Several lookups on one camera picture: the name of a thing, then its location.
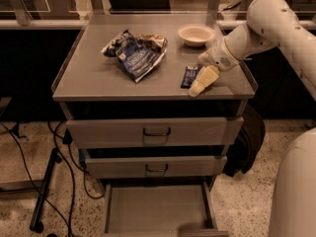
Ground grey bottom drawer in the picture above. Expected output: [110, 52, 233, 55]
[102, 183, 229, 237]

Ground grey metal drawer cabinet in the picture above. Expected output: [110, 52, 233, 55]
[51, 13, 259, 237]

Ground blue rxbar blueberry bar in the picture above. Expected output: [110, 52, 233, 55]
[181, 66, 201, 89]

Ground white ceramic bowl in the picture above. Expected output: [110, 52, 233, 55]
[178, 24, 215, 47]

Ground grey top drawer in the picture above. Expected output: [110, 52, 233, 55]
[67, 118, 243, 149]

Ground black stand leg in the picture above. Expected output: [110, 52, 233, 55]
[30, 147, 58, 233]

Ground dark storage bin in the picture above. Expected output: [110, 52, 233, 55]
[109, 0, 171, 11]

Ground black backpack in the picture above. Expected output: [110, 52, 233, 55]
[223, 105, 266, 177]

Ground black floor cable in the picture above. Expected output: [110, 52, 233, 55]
[0, 120, 106, 237]

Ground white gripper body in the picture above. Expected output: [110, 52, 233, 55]
[207, 38, 240, 72]

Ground grey drawer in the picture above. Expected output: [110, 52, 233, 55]
[102, 183, 229, 237]
[67, 118, 243, 149]
[86, 156, 227, 179]

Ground grey middle drawer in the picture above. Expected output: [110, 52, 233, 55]
[86, 156, 227, 179]

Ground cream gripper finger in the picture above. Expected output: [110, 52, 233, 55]
[197, 52, 212, 66]
[189, 65, 219, 97]

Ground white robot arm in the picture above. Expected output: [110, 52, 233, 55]
[198, 0, 316, 237]

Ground blue crumpled chip bag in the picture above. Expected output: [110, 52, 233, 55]
[101, 30, 168, 83]

